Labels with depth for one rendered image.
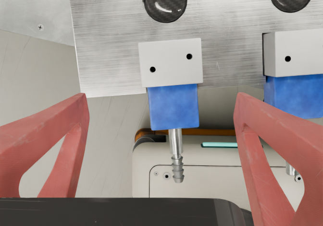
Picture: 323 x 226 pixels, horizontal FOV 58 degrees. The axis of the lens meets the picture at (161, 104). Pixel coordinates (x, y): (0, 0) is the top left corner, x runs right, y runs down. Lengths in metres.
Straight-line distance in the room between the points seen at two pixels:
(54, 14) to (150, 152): 0.63
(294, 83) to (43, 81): 1.04
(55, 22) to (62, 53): 0.84
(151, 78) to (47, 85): 0.99
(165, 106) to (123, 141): 0.93
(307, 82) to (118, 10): 0.17
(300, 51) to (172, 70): 0.10
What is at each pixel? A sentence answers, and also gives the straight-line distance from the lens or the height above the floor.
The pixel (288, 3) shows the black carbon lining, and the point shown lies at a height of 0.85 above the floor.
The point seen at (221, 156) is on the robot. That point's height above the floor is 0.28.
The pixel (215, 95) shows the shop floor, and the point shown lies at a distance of 1.14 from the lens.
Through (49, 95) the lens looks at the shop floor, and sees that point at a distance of 1.21.
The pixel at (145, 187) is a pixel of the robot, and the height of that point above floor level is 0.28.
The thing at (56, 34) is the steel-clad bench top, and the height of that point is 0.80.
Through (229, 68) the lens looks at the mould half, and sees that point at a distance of 0.27.
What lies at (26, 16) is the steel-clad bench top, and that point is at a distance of 0.35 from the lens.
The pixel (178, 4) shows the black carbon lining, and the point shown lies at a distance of 0.27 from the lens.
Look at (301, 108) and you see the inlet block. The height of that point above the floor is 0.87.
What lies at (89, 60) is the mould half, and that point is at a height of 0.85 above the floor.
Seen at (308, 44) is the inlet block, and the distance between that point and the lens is 0.26.
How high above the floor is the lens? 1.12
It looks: 81 degrees down
